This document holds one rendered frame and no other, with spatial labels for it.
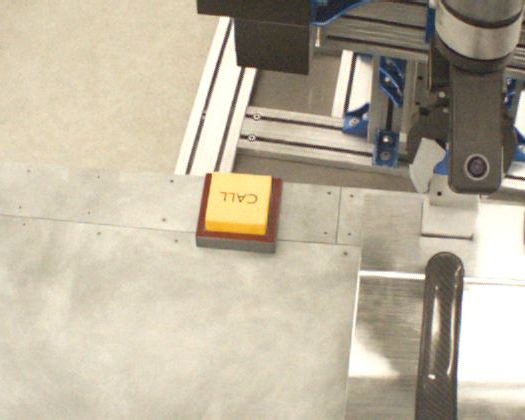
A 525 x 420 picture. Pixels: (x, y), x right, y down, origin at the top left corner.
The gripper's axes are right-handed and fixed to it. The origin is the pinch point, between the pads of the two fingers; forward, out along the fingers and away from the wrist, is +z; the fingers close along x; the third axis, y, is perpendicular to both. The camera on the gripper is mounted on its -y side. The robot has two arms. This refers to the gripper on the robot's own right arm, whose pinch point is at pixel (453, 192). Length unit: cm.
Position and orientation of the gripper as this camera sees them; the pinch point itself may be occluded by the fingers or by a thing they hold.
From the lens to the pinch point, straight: 116.0
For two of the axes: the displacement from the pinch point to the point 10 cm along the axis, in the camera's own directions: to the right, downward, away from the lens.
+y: 1.1, -8.0, 5.8
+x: -9.9, -0.8, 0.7
